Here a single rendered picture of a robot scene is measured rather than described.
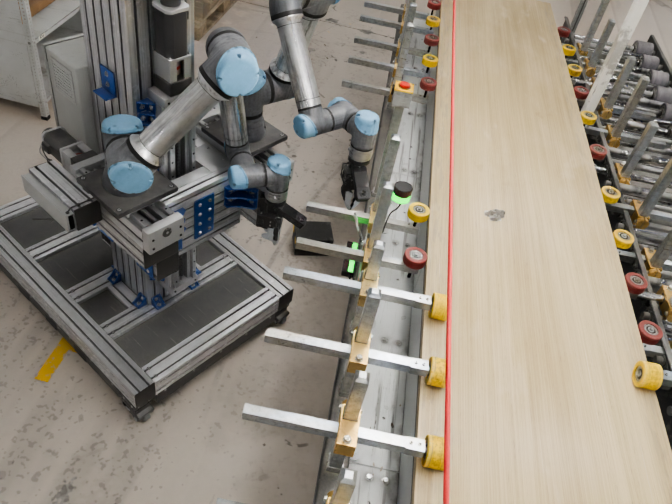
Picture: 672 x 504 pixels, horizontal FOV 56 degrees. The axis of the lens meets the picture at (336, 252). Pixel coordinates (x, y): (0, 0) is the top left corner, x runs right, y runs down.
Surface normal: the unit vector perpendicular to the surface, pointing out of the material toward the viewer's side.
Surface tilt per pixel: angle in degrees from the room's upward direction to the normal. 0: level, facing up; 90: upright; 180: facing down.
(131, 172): 96
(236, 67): 85
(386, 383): 0
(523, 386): 0
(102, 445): 0
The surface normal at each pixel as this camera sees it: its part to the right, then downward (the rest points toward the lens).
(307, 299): 0.15, -0.71
